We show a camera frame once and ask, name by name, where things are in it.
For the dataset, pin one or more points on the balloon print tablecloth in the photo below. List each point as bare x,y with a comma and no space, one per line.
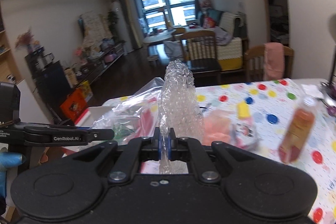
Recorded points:
271,106

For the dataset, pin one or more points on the white desk lamp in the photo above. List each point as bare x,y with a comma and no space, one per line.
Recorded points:
328,88

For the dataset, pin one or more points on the dark wooden dining chair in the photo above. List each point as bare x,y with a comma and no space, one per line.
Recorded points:
200,54

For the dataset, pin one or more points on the panda print tissue pack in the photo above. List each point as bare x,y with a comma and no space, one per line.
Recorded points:
244,134

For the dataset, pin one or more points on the white coffee table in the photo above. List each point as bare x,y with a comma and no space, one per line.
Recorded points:
160,38

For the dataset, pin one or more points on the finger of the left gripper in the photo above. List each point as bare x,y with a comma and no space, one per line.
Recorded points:
100,134

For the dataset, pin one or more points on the red white cardboard box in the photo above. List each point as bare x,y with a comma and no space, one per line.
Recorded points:
84,116

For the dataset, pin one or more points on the pink mesh bath pouf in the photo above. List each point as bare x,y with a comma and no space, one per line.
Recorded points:
217,127

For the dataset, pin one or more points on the pink towel on chair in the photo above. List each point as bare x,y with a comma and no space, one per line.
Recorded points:
274,61

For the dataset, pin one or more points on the clear plastic bag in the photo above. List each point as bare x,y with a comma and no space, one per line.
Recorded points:
146,97

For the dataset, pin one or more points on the orange drink bottle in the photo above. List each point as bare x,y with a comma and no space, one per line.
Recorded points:
298,130

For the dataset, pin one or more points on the small wooden stool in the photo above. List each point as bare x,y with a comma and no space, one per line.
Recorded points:
153,60

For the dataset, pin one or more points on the blue gloved hand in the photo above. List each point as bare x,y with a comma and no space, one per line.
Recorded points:
8,161

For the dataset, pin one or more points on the green sofa with covers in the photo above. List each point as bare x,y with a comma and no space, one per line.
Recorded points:
228,28

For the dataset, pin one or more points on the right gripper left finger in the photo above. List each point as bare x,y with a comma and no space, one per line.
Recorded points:
132,155

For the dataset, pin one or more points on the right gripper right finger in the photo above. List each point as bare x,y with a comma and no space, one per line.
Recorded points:
190,151

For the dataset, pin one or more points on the orange gift bag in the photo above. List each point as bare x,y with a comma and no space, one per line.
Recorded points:
74,106

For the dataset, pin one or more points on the wooden chair with towel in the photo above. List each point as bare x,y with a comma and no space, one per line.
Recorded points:
254,63

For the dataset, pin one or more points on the yellow cloth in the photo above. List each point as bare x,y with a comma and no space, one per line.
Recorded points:
243,111

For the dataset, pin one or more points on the clear bubble wrap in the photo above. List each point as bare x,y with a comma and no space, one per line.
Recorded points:
178,108

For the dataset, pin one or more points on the dark tv cabinet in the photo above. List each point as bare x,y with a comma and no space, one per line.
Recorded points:
53,81

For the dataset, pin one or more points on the grey bundle on floor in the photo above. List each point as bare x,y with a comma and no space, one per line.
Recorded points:
173,50

